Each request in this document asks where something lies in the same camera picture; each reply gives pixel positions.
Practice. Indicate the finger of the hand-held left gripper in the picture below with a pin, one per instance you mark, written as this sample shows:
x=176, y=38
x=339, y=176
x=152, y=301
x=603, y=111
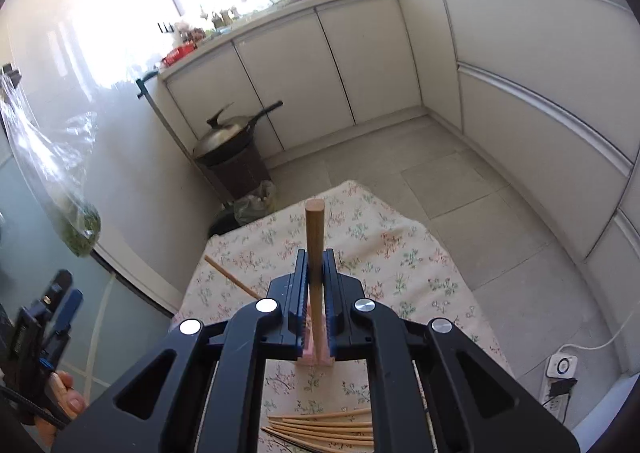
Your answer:
x=71, y=310
x=57, y=290

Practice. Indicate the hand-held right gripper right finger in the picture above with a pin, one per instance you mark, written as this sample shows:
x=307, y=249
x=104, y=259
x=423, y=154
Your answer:
x=330, y=293

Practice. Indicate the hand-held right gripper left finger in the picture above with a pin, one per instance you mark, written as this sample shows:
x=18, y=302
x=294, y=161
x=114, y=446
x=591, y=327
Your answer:
x=301, y=293

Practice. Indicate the wooden chopstick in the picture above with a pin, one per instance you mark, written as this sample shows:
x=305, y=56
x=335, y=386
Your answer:
x=315, y=233
x=230, y=277

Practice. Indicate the pink chopstick holder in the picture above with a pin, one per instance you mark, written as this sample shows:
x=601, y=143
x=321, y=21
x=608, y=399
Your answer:
x=325, y=362

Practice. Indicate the pile of wooden chopsticks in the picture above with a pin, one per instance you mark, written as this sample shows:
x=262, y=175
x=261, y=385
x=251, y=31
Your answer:
x=320, y=428

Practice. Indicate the person's left hand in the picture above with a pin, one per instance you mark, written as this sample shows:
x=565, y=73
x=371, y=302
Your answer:
x=70, y=403

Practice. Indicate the floral tablecloth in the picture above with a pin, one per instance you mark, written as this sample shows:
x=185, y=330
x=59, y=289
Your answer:
x=400, y=258

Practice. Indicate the clear bag of greens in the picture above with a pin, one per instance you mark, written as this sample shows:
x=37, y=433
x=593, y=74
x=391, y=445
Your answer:
x=75, y=213

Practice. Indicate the green plastic bag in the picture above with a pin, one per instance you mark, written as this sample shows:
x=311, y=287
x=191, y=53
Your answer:
x=255, y=205

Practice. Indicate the black dustpan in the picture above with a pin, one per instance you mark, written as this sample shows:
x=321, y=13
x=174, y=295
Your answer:
x=222, y=225

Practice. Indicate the brown plastic bin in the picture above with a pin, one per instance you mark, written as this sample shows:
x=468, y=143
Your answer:
x=240, y=178

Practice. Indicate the black wok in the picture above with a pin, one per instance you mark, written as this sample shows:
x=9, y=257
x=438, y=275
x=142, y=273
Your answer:
x=235, y=148

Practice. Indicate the steel wok lid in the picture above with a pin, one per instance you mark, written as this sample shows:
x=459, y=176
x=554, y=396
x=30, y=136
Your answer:
x=222, y=133

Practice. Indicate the grey dustpan pole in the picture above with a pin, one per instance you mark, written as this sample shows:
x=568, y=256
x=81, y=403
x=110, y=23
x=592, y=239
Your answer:
x=160, y=108

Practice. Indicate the white power strip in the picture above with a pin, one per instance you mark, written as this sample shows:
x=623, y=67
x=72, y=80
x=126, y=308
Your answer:
x=562, y=365

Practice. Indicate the white kitchen cabinet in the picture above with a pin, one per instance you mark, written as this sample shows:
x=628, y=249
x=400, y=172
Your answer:
x=525, y=33

